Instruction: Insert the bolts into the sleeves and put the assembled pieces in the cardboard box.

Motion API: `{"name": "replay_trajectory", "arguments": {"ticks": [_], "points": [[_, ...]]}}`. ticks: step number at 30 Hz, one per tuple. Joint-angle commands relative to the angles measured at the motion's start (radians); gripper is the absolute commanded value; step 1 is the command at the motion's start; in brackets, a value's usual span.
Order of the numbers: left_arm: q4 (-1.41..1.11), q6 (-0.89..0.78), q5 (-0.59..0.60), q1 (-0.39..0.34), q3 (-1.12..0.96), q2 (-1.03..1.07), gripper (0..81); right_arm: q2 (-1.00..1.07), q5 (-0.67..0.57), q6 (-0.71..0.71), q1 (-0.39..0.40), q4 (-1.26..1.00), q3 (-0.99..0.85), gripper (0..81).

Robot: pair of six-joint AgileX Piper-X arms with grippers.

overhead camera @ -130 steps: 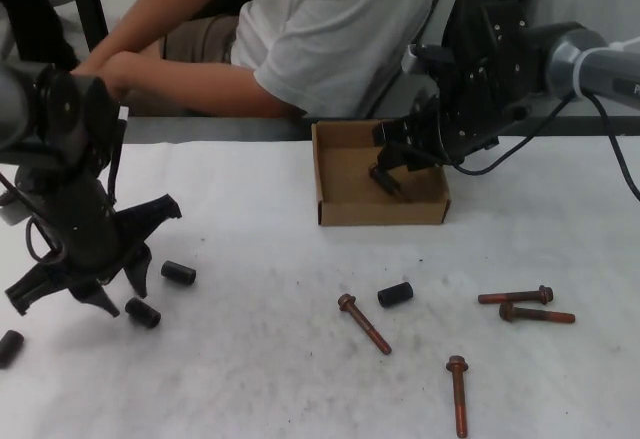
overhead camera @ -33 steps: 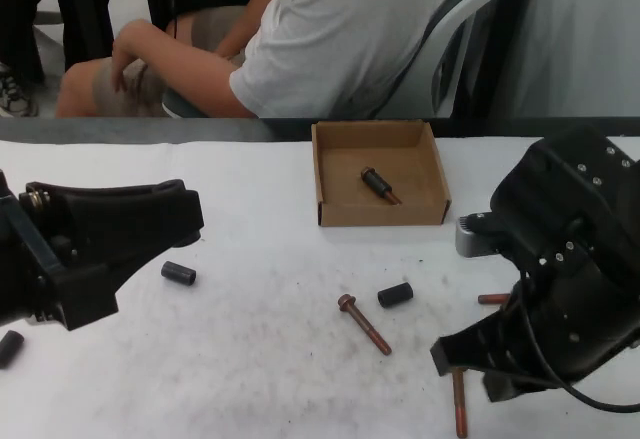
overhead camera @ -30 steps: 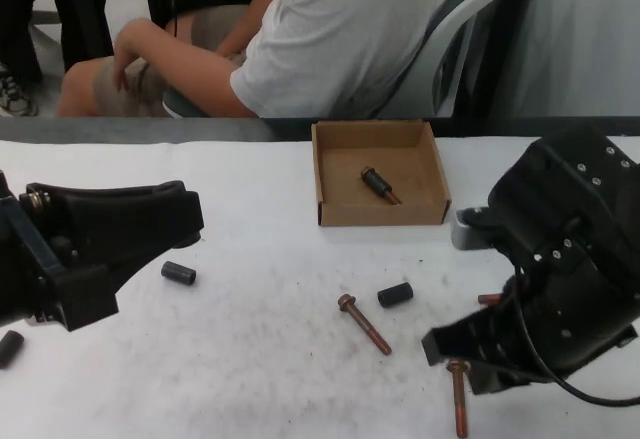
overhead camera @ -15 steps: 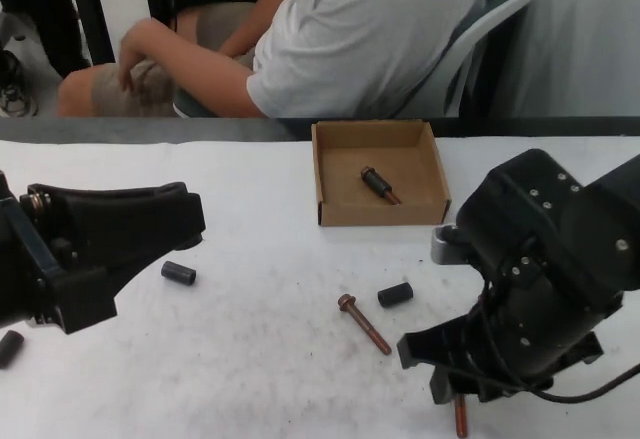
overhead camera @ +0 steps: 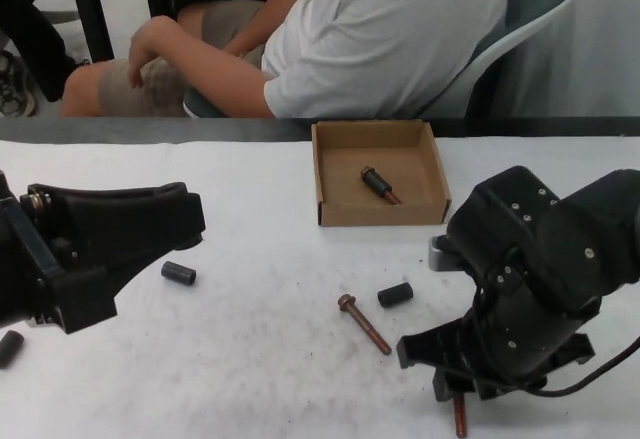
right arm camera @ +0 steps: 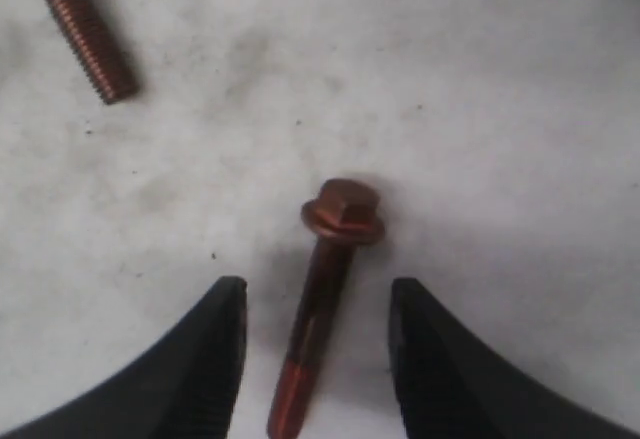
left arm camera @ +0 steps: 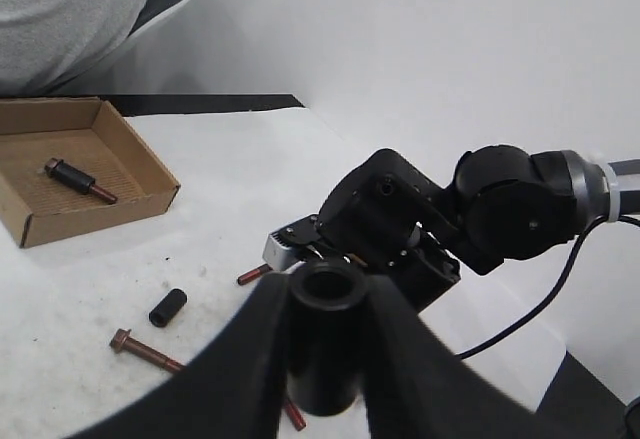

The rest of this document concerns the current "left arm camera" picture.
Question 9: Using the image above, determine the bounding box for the copper-coloured bolt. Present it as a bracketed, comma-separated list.
[42, 158, 120, 206]
[283, 395, 308, 432]
[236, 265, 274, 287]
[109, 327, 186, 374]

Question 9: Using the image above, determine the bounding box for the person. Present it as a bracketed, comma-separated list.
[0, 0, 152, 96]

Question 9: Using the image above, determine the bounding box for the black cylindrical sleeve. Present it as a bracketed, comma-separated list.
[53, 163, 97, 194]
[287, 260, 372, 418]
[148, 287, 189, 330]

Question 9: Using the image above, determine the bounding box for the black cable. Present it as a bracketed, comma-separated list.
[455, 216, 640, 360]

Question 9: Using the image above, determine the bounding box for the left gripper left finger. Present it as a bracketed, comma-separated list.
[63, 273, 292, 439]

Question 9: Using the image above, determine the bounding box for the cardboard box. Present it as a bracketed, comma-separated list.
[0, 96, 182, 250]

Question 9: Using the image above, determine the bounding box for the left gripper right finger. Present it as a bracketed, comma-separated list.
[359, 274, 594, 439]

